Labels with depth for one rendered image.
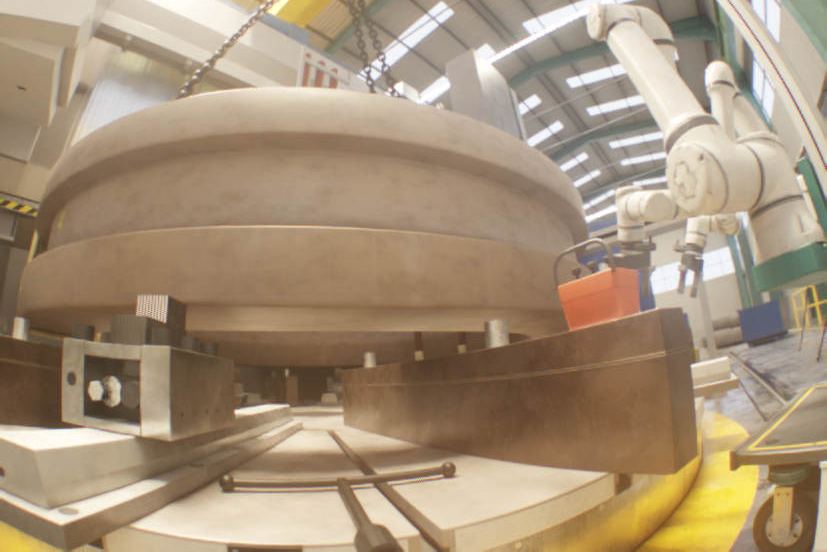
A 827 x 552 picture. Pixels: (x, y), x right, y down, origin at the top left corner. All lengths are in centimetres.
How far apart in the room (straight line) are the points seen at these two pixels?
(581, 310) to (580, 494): 46
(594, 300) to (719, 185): 43
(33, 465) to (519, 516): 89
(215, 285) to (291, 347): 452
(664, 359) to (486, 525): 50
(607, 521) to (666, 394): 39
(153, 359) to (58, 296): 97
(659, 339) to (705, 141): 43
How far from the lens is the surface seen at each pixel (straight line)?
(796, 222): 95
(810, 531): 111
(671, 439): 94
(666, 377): 92
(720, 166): 85
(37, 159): 425
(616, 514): 117
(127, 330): 110
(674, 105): 98
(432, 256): 139
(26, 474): 79
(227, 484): 109
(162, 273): 142
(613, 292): 100
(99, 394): 107
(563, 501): 94
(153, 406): 97
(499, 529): 85
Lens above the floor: 61
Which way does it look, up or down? 20 degrees up
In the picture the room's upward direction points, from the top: 4 degrees counter-clockwise
